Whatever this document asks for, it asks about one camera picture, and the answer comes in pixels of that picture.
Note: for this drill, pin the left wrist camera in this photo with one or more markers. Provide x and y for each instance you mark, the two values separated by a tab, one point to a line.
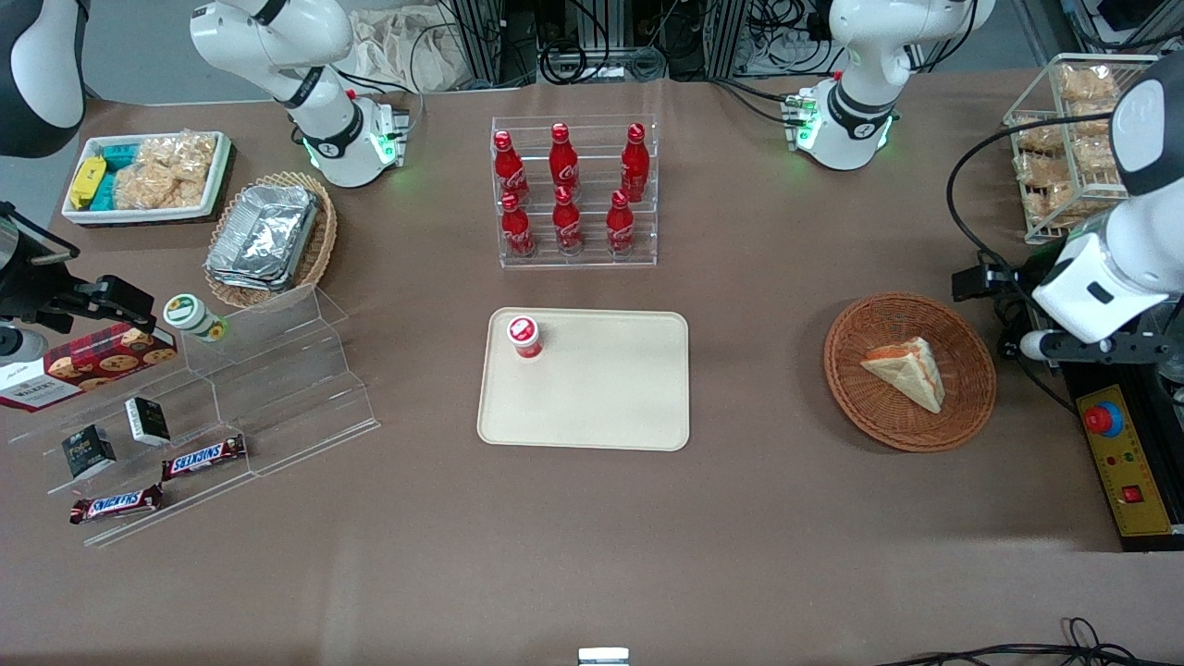
1036	345

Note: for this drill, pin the beige cloth bag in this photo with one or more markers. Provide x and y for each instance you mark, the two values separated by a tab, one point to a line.
398	51

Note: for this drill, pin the red tartan cookie box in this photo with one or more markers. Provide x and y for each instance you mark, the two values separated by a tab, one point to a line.
83	367

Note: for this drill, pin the round brown wicker basket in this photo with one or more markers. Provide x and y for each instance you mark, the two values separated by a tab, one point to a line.
869	407

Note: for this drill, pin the stack of foil containers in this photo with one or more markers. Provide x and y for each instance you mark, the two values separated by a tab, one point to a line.
264	236

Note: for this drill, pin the clear acrylic stepped stand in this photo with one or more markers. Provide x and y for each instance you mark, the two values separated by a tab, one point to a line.
277	388

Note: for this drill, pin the red cup with white lid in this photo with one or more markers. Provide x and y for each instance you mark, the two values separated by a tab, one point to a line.
524	335

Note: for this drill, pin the triangular sandwich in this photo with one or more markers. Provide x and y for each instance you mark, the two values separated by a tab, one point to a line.
911	370

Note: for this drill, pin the small black box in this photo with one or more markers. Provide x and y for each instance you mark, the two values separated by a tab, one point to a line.
148	421
88	451

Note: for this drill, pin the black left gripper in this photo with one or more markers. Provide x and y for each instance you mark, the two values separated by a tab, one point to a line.
1010	278

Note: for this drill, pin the green and white yogurt cup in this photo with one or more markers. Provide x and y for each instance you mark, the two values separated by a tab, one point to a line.
192	316

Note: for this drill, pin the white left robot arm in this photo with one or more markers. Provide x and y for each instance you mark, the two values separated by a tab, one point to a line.
856	111

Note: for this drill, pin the teal snack packet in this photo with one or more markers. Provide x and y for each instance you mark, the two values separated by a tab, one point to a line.
117	155
105	192

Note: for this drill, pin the clear bag of fried snacks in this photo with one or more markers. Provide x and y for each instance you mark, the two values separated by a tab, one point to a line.
1036	171
1059	203
1096	154
1038	137
1087	83

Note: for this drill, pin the clear acrylic bottle rack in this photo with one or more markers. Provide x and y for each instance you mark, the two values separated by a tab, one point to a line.
592	259

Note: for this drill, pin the black appliance with metal trays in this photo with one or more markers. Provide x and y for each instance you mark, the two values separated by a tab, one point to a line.
1173	365

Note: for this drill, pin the black box with yellow panel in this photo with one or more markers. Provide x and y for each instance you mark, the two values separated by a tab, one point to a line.
1124	462

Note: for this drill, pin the red emergency stop button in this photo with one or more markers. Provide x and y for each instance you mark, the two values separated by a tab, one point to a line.
1102	419

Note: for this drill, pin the white rectangular snack tray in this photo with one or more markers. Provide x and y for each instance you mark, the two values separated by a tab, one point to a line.
129	215

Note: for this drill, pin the clear bag of rice crackers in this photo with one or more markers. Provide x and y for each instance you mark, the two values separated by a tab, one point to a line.
148	188
185	155

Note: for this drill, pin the aluminium frame post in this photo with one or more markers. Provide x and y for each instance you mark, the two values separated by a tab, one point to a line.
481	42
726	37

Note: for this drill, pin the brown snickers bar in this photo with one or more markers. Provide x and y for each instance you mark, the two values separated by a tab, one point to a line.
116	504
203	458

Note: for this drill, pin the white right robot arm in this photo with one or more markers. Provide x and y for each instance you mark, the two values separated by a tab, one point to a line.
324	120

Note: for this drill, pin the oval light wicker basket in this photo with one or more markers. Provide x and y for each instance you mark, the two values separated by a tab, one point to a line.
324	231

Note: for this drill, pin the beige plastic tray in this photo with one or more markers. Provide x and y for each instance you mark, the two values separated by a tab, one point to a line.
601	388

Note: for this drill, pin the yellow snack packet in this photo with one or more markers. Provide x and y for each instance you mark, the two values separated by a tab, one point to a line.
88	180

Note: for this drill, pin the red cola bottle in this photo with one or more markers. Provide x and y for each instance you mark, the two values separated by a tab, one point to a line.
620	227
509	171
635	166
516	231
567	225
563	162

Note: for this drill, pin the small white device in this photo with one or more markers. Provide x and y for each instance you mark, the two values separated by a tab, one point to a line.
603	657

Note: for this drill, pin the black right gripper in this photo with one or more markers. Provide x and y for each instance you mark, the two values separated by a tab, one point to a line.
30	294

